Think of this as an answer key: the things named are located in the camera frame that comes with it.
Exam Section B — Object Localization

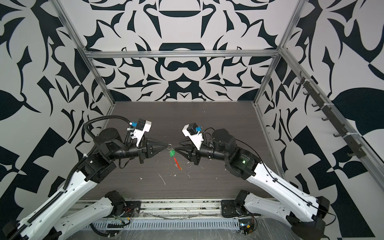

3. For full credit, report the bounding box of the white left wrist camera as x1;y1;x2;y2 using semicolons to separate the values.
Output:
128;119;152;147

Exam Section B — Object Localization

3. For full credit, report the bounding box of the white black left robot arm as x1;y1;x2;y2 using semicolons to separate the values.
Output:
3;115;168;240

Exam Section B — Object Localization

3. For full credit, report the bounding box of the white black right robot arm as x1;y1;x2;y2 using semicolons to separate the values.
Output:
175;124;330;240

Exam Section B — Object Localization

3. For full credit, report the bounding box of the white slotted cable duct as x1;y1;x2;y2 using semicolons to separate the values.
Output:
93;219;240;231

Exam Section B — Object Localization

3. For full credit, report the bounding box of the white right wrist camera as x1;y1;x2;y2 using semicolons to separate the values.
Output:
182;123;204;150

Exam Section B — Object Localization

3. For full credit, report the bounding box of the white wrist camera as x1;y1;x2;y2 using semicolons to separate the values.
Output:
128;119;152;147
182;123;204;150

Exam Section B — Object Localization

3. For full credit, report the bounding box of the grey wall hook rack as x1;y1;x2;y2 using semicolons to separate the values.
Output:
298;72;368;159

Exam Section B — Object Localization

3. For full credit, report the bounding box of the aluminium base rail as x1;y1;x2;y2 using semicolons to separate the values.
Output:
62;197;301;221

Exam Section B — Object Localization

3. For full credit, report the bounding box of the black corrugated cable conduit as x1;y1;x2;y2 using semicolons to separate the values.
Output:
83;115;131;140

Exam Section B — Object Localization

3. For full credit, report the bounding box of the green plastic key tag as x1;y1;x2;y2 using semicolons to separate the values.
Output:
170;150;176;158

